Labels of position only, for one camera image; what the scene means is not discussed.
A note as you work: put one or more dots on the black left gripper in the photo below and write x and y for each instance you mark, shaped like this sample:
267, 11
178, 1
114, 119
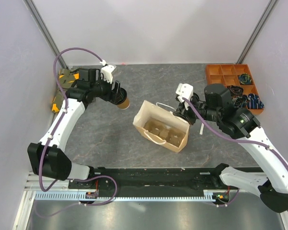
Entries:
115, 93

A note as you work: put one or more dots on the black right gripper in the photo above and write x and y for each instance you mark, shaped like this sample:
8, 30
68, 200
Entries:
185, 113

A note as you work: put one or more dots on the brown paper coffee cup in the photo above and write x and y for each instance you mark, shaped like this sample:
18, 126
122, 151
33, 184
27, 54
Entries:
122, 100

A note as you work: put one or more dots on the brown paper takeout bag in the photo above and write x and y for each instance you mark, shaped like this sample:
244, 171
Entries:
149, 111

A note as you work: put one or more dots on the cardboard cup carrier tray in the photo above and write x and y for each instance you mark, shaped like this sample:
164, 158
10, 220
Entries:
160, 133

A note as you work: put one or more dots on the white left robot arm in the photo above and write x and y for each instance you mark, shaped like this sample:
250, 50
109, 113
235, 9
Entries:
47, 157

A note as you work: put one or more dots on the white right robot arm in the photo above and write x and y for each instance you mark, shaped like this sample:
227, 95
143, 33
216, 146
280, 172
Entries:
236, 124

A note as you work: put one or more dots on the white paper-wrapped straw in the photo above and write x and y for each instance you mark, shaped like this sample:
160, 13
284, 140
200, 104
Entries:
201, 129

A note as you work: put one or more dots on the camouflage folded cloth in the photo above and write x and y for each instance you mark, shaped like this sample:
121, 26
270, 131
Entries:
67, 79

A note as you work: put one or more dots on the orange compartment tray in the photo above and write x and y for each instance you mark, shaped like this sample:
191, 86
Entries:
228, 75

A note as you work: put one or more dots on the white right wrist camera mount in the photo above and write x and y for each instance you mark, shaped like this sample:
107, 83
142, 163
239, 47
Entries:
183, 90

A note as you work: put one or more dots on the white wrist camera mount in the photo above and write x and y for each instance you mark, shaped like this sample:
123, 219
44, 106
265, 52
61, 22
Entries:
183, 90
107, 71

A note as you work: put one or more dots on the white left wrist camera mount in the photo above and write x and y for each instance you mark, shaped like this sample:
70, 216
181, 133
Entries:
107, 71

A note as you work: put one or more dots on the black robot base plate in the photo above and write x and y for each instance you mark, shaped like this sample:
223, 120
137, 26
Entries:
172, 178

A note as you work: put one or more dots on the grey slotted cable duct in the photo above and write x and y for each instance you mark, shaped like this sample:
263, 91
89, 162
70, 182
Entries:
84, 196

